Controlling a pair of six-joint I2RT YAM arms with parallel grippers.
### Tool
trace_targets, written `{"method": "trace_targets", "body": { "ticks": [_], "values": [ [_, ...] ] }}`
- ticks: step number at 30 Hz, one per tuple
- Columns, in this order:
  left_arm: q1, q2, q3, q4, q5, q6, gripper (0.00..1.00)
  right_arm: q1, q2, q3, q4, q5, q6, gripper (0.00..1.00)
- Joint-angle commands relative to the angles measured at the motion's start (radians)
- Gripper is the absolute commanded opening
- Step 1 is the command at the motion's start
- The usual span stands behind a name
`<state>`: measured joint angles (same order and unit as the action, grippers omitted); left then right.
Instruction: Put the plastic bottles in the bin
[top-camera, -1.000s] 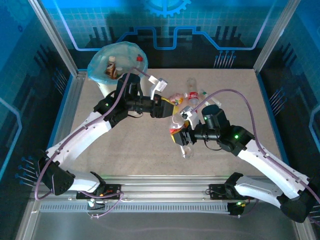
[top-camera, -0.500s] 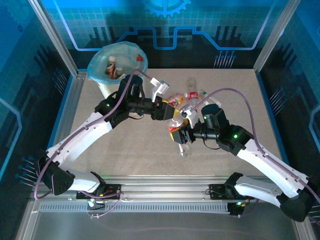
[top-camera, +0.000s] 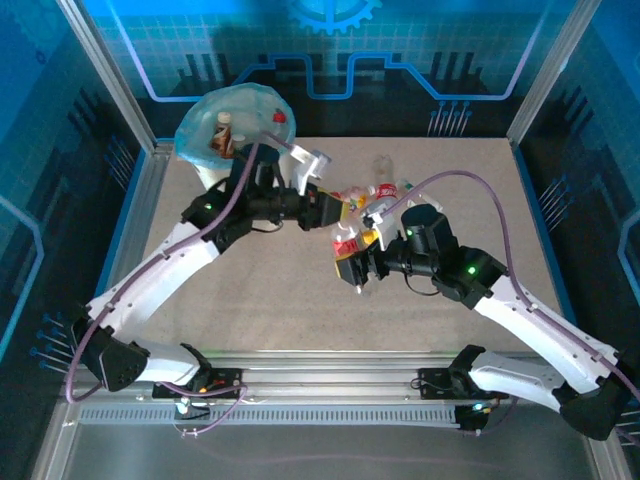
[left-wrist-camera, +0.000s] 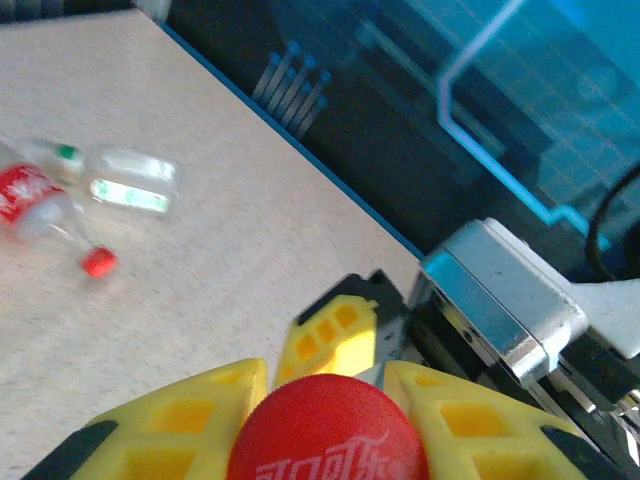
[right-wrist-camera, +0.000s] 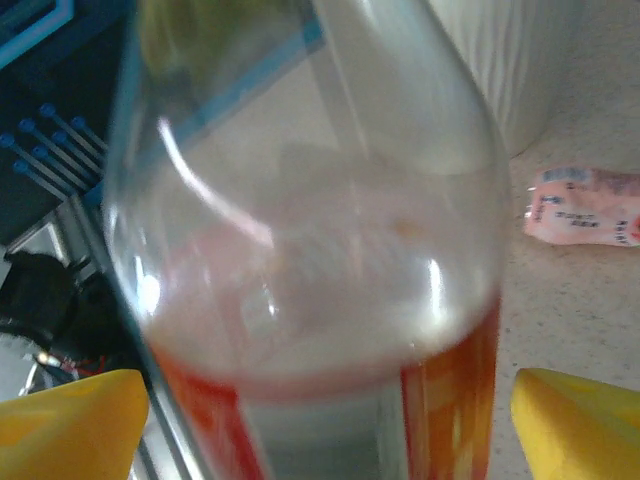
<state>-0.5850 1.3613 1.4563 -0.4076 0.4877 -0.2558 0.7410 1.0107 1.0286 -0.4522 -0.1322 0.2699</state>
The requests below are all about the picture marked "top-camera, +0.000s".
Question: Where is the pink label plastic bottle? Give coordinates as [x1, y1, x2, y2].
[332, 183, 375, 217]

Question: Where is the clear bottle green cap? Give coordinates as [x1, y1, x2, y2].
[398, 178, 445, 214]

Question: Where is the brown tea plastic bottle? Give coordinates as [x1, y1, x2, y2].
[209, 111, 236, 160]

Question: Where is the blue plastic bin liner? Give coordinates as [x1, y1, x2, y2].
[173, 83, 297, 164]

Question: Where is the grey metal panel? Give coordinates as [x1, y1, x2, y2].
[29, 399, 634, 480]

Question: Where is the black connector box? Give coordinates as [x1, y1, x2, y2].
[453, 399, 490, 435]

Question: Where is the white connector plug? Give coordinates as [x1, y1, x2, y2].
[172, 389, 212, 422]

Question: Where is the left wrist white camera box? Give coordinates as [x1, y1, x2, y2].
[287, 143, 334, 196]

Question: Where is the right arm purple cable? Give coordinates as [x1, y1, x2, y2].
[379, 169, 640, 436]

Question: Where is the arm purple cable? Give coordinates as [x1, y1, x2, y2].
[379, 169, 640, 436]
[64, 130, 301, 439]

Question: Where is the aluminium mounting rail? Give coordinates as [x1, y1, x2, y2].
[62, 349, 599, 402]

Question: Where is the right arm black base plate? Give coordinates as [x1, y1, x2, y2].
[416, 367, 510, 401]

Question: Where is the grey slotted cable duct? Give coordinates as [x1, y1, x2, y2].
[78, 405, 461, 427]

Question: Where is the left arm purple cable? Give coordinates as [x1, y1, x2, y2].
[64, 130, 301, 439]

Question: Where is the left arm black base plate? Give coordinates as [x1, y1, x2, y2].
[151, 367, 247, 401]

